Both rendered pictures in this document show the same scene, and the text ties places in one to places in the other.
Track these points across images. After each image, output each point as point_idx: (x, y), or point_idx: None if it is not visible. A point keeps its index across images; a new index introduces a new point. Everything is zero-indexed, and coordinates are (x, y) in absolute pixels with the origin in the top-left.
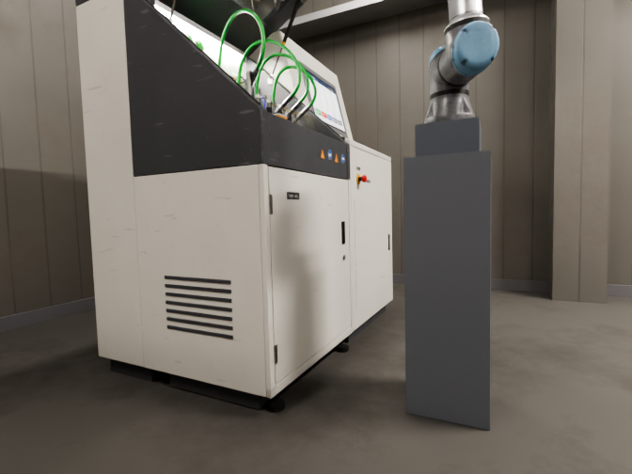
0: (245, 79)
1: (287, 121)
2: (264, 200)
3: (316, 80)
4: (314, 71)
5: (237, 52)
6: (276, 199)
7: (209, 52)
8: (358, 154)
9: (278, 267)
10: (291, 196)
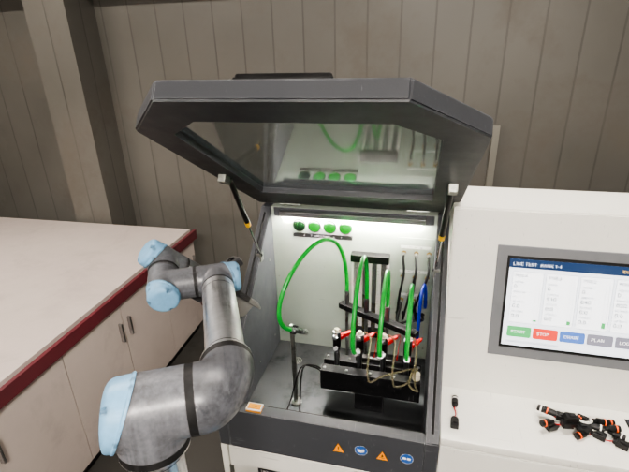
0: (415, 257)
1: (257, 416)
2: (224, 466)
3: (558, 268)
4: (563, 250)
5: (405, 224)
6: (241, 469)
7: (360, 231)
8: (480, 461)
9: None
10: (265, 471)
